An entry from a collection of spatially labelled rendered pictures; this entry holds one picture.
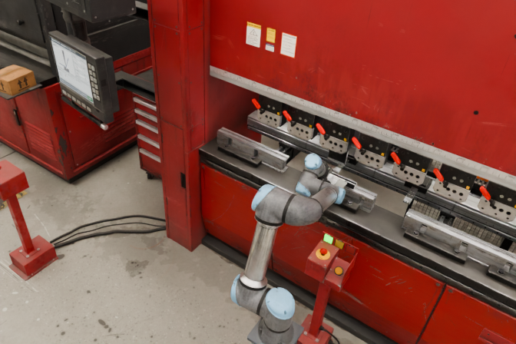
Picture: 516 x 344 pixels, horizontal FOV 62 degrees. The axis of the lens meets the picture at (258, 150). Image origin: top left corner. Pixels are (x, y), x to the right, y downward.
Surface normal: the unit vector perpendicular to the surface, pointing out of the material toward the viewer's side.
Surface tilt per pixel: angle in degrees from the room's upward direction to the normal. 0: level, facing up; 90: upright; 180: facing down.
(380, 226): 0
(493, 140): 90
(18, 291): 0
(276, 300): 8
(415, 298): 90
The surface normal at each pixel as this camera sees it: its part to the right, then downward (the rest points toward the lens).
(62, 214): 0.07, -0.82
